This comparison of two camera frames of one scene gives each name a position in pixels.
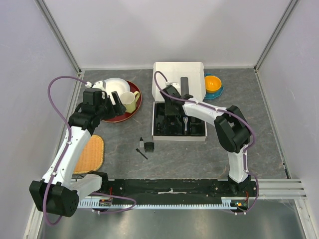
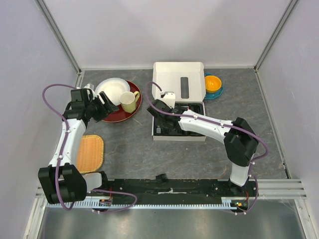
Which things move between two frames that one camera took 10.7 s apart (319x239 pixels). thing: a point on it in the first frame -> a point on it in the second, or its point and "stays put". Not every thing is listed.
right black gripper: (168, 112) -> (159, 123)
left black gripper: (119, 108) -> (108, 106)
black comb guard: (149, 147) -> (161, 178)
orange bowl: (212, 83) stays put
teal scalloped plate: (215, 94) stays put
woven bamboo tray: (91, 157) stays put
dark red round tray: (133, 87) stays put
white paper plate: (116, 84) stays put
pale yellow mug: (129, 99) stays put
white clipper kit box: (186, 78) stays put
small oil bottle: (141, 142) -> (158, 129)
